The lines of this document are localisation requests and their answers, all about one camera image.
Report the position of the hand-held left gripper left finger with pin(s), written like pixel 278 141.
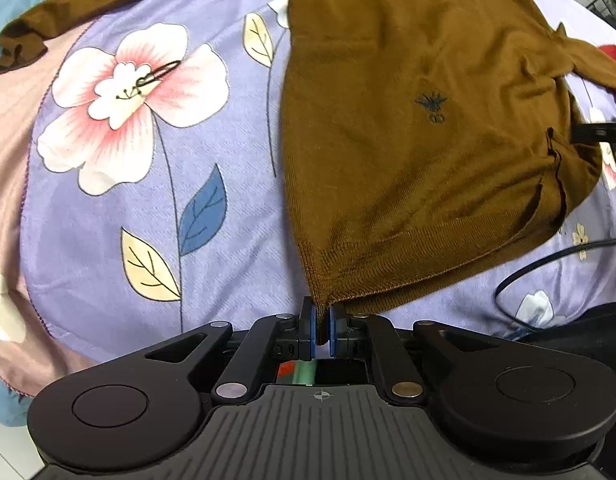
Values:
pixel 313 330

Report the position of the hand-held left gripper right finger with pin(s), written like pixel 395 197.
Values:
pixel 331 332

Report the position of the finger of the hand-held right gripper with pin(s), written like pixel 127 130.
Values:
pixel 600 132

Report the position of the brown knit sweater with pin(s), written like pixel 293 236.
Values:
pixel 413 160

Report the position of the purple floral bedsheet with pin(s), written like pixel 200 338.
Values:
pixel 197 240

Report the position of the black hair pin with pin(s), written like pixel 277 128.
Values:
pixel 165 67

